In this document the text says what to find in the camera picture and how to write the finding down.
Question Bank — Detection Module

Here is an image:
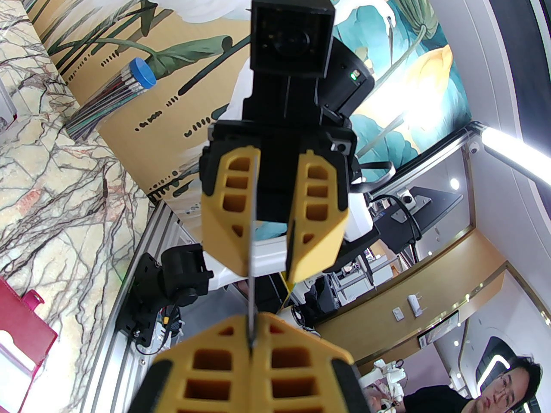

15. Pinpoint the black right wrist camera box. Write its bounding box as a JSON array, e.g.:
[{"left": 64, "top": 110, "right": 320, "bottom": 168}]
[{"left": 250, "top": 0, "right": 336, "bottom": 78}]

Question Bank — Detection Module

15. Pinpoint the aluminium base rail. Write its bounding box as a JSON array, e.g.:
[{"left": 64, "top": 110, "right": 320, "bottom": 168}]
[{"left": 77, "top": 200, "right": 203, "bottom": 413}]

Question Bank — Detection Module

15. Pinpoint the clear tube with blue lid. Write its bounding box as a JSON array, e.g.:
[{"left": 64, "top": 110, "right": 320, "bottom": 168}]
[{"left": 65, "top": 57, "right": 156, "bottom": 142}]

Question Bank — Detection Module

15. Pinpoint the ceiling light tube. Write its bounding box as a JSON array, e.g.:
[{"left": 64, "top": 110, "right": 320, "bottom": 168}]
[{"left": 482, "top": 125, "right": 551, "bottom": 179}]

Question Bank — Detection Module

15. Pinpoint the small white background robot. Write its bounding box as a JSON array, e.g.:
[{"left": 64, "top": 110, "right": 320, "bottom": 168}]
[{"left": 372, "top": 358, "right": 407, "bottom": 388}]

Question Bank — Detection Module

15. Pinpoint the red leather card holder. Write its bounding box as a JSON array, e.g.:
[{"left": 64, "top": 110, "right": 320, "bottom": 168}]
[{"left": 0, "top": 276, "right": 59, "bottom": 407}]

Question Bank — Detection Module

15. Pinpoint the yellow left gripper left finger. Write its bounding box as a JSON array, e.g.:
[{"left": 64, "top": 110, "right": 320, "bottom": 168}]
[{"left": 140, "top": 316, "right": 255, "bottom": 413}]

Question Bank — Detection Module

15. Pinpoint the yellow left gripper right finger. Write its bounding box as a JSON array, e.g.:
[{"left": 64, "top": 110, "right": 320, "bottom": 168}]
[{"left": 253, "top": 314, "right": 367, "bottom": 413}]

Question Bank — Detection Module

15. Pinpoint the person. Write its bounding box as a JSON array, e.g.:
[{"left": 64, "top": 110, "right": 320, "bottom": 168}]
[{"left": 405, "top": 353, "right": 544, "bottom": 413}]

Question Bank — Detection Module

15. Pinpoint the clear plastic card box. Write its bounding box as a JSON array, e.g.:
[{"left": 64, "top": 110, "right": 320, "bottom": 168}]
[{"left": 0, "top": 78, "right": 19, "bottom": 133}]

